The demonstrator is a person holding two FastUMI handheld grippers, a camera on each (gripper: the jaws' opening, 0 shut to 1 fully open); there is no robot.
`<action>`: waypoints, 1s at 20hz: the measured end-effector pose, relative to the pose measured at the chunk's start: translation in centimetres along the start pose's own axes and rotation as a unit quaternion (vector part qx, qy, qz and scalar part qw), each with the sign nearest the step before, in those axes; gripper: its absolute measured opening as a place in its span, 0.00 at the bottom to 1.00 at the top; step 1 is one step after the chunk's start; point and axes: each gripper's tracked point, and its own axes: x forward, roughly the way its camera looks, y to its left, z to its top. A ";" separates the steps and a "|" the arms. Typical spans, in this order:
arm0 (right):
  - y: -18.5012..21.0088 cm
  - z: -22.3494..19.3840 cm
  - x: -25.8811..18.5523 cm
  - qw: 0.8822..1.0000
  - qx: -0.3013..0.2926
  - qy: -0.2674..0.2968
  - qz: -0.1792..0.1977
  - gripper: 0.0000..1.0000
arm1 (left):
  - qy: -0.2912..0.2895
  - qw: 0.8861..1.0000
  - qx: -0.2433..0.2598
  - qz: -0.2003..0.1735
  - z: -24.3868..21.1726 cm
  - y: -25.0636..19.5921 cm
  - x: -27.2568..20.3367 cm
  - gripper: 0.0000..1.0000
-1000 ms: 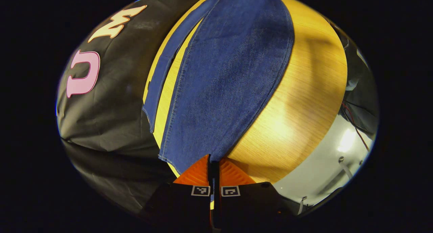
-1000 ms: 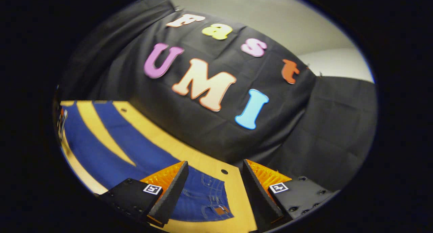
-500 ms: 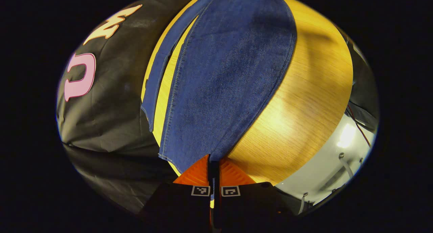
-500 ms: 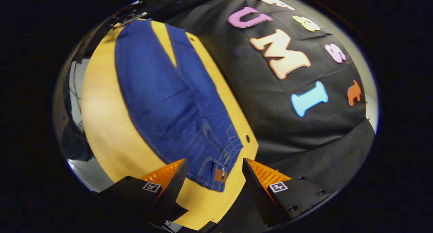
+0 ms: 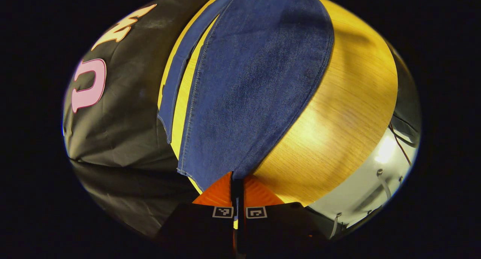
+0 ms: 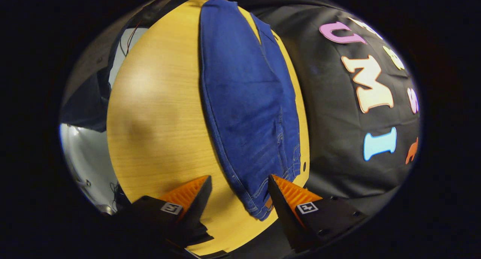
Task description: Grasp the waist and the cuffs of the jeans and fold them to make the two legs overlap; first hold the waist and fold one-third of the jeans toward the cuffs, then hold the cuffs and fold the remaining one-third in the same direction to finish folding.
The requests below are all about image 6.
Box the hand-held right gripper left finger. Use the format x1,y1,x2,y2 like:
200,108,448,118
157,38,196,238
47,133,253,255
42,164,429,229
116,175,215,252

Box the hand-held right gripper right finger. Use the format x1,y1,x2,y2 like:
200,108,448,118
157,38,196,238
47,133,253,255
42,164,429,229
268,174,368,254

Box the blue denim jeans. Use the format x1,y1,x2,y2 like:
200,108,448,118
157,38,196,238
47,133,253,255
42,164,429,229
198,0,302,221

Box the black backdrop cloth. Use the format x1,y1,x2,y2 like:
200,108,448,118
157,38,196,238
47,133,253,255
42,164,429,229
222,0,422,216

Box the thin red cable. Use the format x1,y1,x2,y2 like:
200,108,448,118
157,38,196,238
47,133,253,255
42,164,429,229
119,20,142,57

